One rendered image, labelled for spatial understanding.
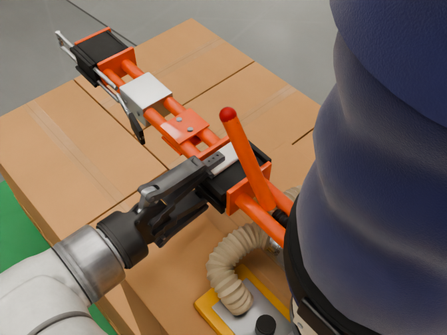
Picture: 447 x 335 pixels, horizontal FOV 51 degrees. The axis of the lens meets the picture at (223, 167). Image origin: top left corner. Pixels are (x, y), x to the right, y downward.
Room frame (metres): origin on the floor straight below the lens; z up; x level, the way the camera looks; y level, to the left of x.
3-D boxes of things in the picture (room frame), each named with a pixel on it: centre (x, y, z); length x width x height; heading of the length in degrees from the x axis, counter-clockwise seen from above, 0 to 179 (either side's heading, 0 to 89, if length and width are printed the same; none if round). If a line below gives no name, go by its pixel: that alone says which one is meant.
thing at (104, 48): (0.69, 0.22, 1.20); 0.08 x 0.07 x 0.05; 41
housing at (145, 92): (0.58, 0.13, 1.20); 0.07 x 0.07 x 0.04; 41
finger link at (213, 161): (0.41, 0.02, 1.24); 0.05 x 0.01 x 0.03; 132
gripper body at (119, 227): (0.33, 0.12, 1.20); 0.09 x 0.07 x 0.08; 132
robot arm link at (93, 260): (0.28, 0.17, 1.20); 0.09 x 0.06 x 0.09; 42
